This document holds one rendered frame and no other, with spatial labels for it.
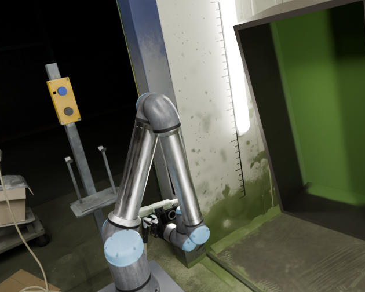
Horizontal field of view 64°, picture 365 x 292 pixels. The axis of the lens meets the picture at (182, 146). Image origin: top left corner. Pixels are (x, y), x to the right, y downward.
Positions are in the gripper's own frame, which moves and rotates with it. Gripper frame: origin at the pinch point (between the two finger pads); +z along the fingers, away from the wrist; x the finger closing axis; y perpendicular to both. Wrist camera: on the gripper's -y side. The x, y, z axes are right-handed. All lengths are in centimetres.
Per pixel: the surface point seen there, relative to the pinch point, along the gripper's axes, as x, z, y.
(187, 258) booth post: 50, 10, 54
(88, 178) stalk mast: -8.3, 47.8, -11.7
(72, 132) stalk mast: -16, 51, -42
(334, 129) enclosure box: 86, -69, -51
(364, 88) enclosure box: 72, -84, -75
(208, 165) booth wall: 68, 9, -16
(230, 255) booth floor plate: 74, -12, 53
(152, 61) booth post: 23, 22, -87
